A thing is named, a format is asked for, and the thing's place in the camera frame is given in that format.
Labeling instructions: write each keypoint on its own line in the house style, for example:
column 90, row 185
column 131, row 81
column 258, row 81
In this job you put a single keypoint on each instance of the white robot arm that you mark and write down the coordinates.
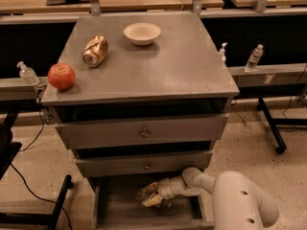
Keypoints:
column 237, row 202

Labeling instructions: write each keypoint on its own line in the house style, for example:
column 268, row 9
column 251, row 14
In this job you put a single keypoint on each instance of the grey middle drawer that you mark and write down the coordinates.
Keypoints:
column 144, row 163

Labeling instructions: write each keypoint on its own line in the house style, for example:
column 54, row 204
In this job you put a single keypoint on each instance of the black table leg right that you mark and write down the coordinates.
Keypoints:
column 275, row 122

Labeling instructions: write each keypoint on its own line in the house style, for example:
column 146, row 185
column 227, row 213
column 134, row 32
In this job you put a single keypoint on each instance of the small white pump bottle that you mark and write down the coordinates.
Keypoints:
column 222, row 52

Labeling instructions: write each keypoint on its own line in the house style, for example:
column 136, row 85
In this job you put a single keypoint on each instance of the clear plastic water bottle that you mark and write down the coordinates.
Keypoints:
column 149, row 197

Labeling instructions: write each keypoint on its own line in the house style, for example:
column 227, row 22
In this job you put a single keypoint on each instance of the clear pump sanitizer bottle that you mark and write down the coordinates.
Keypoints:
column 27, row 74

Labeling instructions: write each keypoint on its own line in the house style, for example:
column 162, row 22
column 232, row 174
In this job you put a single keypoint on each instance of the background clear water bottle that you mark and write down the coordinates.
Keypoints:
column 254, row 58

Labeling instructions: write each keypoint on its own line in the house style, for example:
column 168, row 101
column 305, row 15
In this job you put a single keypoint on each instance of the grey top drawer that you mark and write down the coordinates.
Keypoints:
column 142, row 131

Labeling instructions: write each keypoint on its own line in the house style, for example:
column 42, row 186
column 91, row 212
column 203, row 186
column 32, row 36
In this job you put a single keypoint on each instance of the grey open bottom drawer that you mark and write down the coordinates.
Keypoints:
column 116, row 206

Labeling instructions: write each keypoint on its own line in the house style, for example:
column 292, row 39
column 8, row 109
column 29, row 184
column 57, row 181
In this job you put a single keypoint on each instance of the crushed gold soda can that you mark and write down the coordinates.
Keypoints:
column 95, row 51

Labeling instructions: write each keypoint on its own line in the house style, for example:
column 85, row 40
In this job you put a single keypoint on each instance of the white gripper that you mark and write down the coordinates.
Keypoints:
column 165, row 188

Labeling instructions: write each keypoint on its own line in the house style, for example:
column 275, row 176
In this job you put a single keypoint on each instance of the red apple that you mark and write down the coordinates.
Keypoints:
column 61, row 76

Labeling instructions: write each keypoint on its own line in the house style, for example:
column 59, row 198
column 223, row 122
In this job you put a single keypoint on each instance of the white paper bowl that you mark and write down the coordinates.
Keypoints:
column 142, row 34

